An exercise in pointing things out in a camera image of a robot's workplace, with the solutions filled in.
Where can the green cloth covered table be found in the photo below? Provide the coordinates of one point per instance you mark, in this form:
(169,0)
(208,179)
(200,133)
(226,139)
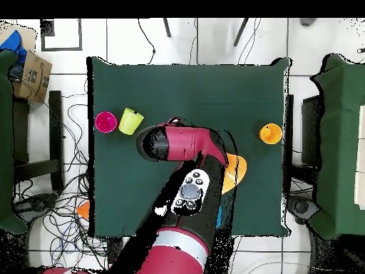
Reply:
(5,142)
(342,142)

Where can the person's foot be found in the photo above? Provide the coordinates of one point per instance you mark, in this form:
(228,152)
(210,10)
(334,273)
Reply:
(308,21)

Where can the dark chair leg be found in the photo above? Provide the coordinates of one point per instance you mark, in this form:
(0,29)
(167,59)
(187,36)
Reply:
(241,31)
(167,28)

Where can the black chair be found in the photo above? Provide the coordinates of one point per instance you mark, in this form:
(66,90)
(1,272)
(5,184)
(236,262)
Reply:
(310,128)

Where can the black stand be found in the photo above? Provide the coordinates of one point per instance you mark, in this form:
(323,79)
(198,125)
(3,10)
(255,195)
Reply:
(55,139)

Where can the orange bowl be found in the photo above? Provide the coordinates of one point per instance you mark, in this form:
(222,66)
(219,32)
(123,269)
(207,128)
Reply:
(84,209)

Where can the dark green tablecloth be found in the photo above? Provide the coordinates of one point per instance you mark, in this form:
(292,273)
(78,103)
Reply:
(137,85)

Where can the printed cardboard box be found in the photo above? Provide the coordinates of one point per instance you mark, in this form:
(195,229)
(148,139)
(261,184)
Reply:
(34,80)

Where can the grey floor device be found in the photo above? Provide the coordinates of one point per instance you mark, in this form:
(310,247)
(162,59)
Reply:
(302,207)
(37,204)

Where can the pink cup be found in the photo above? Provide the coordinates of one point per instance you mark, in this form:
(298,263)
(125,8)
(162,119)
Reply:
(106,122)

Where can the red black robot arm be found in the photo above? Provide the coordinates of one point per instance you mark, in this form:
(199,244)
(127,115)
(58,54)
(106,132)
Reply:
(185,142)

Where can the large yellow bowl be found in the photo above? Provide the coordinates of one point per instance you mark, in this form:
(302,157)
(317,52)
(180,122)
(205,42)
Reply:
(235,171)

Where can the black floor frame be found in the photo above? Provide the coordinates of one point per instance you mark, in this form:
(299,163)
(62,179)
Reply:
(47,28)

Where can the white box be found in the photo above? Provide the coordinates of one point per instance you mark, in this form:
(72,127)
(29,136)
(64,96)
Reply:
(360,157)

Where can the blue bowl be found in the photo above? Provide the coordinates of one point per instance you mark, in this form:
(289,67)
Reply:
(219,217)

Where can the orange cup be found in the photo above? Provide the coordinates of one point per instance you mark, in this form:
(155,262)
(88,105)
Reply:
(270,133)

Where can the yellow-green cup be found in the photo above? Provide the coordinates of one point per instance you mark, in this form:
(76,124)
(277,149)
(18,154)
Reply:
(130,122)

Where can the blue cloth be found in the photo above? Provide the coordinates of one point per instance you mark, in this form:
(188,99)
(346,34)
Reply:
(12,44)

